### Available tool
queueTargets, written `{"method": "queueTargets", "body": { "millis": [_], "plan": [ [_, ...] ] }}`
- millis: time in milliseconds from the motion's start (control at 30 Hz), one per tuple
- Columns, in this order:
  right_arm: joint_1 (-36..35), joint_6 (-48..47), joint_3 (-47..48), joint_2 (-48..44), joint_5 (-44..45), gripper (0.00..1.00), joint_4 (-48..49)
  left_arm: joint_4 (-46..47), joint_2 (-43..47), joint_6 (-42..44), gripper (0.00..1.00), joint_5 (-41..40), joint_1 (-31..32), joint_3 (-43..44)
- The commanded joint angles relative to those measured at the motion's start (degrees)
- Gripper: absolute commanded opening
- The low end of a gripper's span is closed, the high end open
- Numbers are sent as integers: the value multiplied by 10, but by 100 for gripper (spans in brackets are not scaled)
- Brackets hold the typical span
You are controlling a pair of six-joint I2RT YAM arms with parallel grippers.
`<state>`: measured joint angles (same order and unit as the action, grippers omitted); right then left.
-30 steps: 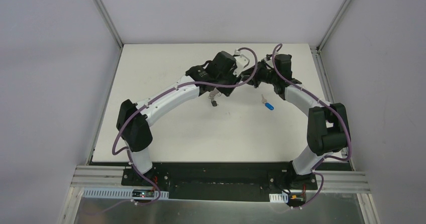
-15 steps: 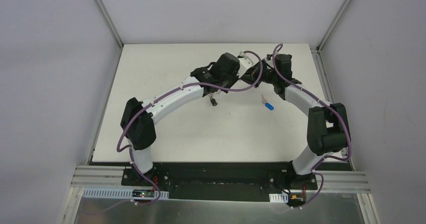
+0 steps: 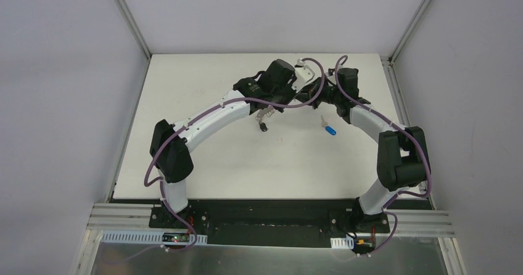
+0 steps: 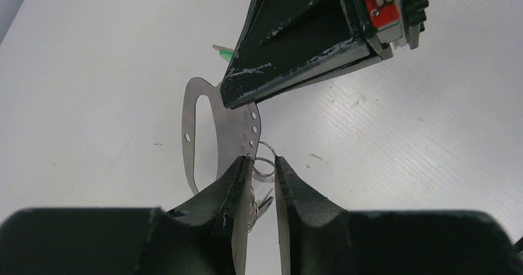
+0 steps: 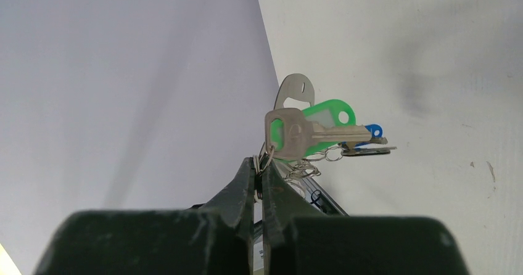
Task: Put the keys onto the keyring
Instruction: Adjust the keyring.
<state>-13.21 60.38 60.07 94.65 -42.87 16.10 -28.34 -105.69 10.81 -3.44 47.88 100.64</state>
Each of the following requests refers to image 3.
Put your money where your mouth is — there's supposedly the keyring with keys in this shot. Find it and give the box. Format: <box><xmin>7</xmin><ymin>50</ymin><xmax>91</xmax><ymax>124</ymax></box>
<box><xmin>255</xmin><ymin>106</ymin><xmax>276</xmax><ymax>132</ymax></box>

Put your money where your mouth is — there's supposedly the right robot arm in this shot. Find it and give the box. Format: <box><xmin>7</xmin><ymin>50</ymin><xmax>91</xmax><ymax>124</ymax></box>
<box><xmin>297</xmin><ymin>67</ymin><xmax>430</xmax><ymax>232</ymax></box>

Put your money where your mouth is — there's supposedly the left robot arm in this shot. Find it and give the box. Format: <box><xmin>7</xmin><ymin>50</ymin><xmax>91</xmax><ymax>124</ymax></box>
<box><xmin>144</xmin><ymin>59</ymin><xmax>316</xmax><ymax>229</ymax></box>

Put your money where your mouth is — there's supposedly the blue tagged key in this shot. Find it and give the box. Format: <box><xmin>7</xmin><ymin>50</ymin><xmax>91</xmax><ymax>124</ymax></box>
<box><xmin>321</xmin><ymin>116</ymin><xmax>337</xmax><ymax>136</ymax></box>

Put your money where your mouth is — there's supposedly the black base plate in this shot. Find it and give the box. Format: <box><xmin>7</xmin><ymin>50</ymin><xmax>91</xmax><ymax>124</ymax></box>
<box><xmin>149</xmin><ymin>199</ymin><xmax>390</xmax><ymax>248</ymax></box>

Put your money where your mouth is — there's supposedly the aluminium frame rail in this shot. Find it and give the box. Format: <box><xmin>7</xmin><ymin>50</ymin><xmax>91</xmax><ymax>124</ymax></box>
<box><xmin>87</xmin><ymin>203</ymin><xmax>155</xmax><ymax>230</ymax></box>

